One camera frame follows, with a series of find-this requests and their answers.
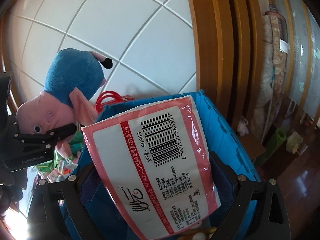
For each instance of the blue-bodied pig plush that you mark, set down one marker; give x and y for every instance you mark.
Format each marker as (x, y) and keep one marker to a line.
(75, 75)

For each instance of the white plastic bag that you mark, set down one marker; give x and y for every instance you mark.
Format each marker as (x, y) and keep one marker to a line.
(243, 127)

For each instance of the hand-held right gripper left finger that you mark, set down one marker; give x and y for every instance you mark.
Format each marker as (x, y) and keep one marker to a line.
(87, 187)

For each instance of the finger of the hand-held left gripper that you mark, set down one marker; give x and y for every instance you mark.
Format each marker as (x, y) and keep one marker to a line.
(60, 132)

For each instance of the frosted glass panel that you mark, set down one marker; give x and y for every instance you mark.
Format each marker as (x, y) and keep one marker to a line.
(302, 42)

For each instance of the green rolled mat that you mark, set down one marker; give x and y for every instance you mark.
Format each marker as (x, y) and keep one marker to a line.
(275, 143)

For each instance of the wooden door frame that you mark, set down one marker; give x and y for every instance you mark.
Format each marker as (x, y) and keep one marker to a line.
(225, 42)

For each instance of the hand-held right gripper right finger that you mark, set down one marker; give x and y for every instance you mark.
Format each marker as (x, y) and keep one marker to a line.
(222, 177)

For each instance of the red plastic case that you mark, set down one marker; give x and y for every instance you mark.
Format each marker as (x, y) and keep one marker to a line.
(110, 98)

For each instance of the person's left hand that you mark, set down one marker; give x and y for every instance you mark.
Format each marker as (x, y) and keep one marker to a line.
(10, 190)

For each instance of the pale crumpled cloth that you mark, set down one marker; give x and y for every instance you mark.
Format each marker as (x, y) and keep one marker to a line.
(295, 141)

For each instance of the pink tissue pack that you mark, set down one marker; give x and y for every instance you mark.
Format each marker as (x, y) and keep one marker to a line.
(150, 167)

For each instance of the pile of small cartons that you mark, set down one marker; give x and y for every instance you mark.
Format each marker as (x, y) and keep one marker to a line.
(55, 166)

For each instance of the rolled floral carpet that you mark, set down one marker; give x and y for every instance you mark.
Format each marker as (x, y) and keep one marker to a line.
(275, 55)

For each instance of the blue plastic crate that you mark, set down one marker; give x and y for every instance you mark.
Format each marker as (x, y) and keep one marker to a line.
(225, 135)

